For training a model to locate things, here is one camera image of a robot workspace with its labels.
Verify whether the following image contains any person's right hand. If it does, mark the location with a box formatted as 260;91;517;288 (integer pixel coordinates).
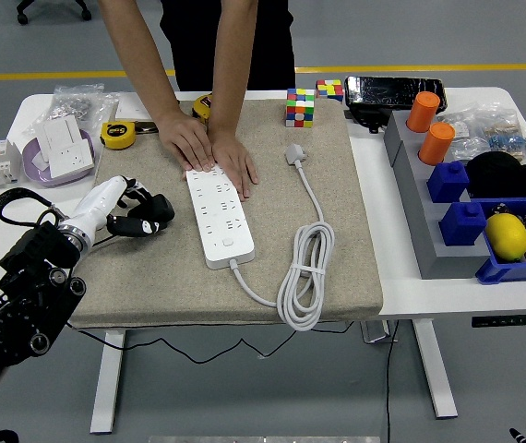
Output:
156;108;218;181

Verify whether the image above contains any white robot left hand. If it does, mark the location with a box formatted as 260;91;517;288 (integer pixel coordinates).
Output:
62;174;161;239

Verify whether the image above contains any person's left hand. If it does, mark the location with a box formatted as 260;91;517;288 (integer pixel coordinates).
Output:
207;127;260;203

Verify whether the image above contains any black plug adapter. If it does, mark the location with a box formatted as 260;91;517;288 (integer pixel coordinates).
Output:
126;193;176;225

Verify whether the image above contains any white power strip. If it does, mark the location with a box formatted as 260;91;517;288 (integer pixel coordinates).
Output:
185;164;257;270

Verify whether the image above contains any yellow tape measure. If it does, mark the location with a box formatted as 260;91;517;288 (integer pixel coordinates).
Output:
100;120;138;151
192;90;216;126

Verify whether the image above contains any purple bowl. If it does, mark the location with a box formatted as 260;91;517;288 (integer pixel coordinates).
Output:
21;127;98;188

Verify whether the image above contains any large colourful puzzle cube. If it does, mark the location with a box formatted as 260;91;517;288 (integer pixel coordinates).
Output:
284;87;317;129

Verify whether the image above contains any clear bag of screws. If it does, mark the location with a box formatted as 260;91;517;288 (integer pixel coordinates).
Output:
50;82;121;133

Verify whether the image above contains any person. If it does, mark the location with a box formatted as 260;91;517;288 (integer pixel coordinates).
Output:
160;0;296;92

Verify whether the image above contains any white table leg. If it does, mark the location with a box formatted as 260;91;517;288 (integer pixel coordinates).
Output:
412;317;459;420
90;329;126;436

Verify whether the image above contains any grey-brown mat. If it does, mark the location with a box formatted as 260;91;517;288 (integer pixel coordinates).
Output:
67;98;384;329

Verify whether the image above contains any black table control panel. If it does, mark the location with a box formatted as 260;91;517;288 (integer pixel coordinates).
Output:
471;313;526;329

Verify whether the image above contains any small colourful puzzle cube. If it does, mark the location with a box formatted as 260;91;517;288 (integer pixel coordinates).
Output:
315;78;345;103

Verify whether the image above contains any black holder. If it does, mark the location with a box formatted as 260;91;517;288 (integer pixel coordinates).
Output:
346;103;391;135

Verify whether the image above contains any blue plastic bin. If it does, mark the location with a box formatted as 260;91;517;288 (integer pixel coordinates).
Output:
474;196;526;285

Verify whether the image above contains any black glossy wrapped box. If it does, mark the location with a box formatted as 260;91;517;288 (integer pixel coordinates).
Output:
344;75;448;114

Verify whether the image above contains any orange cylinder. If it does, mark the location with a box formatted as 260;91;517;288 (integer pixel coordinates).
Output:
405;90;442;134
418;121;457;166

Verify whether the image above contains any grey stepped block base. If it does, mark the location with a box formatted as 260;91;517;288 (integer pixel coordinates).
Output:
383;110;493;281

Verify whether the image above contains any black office chair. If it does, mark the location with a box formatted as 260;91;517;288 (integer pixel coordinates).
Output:
16;0;92;25

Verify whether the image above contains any yellow lemon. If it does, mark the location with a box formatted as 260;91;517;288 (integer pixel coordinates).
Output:
484;212;526;263

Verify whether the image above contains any blue square block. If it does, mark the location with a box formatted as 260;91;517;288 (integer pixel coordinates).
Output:
426;160;471;204
438;201;489;247

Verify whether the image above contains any clear bag of small parts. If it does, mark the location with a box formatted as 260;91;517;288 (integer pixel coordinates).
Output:
437;110;490;162

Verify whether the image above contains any black cloth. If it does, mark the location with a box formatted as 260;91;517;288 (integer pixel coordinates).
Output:
464;150;526;199

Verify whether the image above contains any clear bag of blue resistors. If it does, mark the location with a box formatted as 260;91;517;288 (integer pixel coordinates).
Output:
474;102;526;162

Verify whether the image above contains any white wall socket panel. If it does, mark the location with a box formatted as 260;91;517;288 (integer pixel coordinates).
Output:
43;138;97;180

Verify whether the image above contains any flat white switch plate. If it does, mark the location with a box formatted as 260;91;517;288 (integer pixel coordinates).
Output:
114;91;153;122

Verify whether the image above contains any white switch box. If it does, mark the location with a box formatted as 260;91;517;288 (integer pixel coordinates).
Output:
35;114;84;161

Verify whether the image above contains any white power cord with plug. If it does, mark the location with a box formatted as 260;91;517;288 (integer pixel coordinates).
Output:
230;142;337;332

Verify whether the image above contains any black hanging cable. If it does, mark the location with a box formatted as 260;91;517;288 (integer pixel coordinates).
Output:
385;320;400;443

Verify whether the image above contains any silver under-table bracket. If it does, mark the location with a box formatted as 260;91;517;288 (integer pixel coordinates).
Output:
359;319;398;345

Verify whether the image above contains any thin black plug cord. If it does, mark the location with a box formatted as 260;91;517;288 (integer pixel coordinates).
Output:
66;230;358;365

